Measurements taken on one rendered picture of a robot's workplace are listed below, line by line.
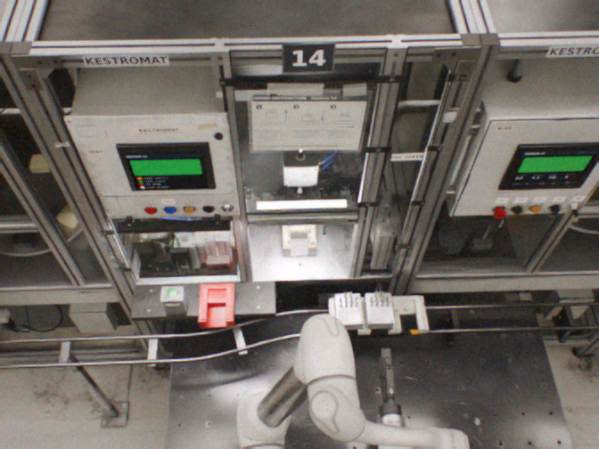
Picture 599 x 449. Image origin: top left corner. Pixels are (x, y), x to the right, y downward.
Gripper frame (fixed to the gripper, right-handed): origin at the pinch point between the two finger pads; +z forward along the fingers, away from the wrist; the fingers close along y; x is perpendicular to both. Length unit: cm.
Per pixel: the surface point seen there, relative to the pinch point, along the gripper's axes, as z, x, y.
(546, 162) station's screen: 30, -40, 73
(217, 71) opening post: 32, 51, 107
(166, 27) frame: 43, 63, 111
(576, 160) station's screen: 30, -48, 73
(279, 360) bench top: 9.2, 38.3, -22.1
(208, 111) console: 33, 55, 92
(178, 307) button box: 19, 74, 7
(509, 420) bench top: -15, -48, -23
